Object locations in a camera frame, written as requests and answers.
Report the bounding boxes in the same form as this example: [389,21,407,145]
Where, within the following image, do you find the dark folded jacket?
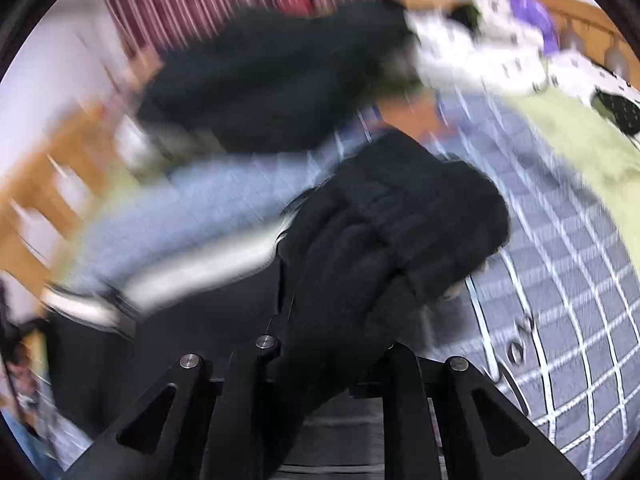
[137,0,410,154]

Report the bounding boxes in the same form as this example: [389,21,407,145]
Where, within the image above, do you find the white dotted quilt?
[406,0,639,142]

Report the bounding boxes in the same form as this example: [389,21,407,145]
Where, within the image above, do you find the blue jeans leg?
[1,398,92,479]

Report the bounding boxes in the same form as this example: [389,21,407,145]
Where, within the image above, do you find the blue checkered blanket with stars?
[58,94,639,479]

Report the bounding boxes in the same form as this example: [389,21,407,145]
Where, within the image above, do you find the white floral duvet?
[115,116,224,177]

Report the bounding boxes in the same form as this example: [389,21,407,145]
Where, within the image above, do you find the black pants with white stripe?
[47,129,510,474]

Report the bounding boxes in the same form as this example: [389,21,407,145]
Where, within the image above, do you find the green bed sheet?
[509,88,639,259]

